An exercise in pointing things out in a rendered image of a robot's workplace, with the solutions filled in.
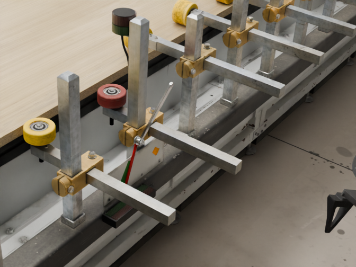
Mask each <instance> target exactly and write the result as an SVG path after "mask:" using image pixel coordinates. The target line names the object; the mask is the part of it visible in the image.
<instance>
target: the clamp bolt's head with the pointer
mask: <svg viewBox="0 0 356 267"><path fill-rule="evenodd" d="M138 137H139V135H137V136H136V137H135V138H134V141H133V143H134V144H135V146H134V149H133V153H132V157H131V161H130V165H129V169H128V173H127V177H126V181H125V184H127V183H128V180H129V176H130V172H131V168H132V164H133V161H134V157H135V153H136V149H137V145H136V140H137V138H138ZM143 143H144V139H142V140H141V141H140V143H139V145H140V146H141V145H143Z"/></svg>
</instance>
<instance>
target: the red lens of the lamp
mask: <svg viewBox="0 0 356 267"><path fill-rule="evenodd" d="M114 10H115V9H114ZM114 10H113V11H114ZM132 10H133V9H132ZM113 11H112V23H114V24H115V25H118V26H129V21H131V20H132V19H134V18H135V17H137V12H136V11H135V15H134V16H131V17H119V16H116V15H114V14H113Z"/></svg>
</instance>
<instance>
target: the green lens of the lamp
mask: <svg viewBox="0 0 356 267"><path fill-rule="evenodd" d="M112 32H113V33H114V34H117V35H129V27H120V26H116V25H114V24H113V23H112Z"/></svg>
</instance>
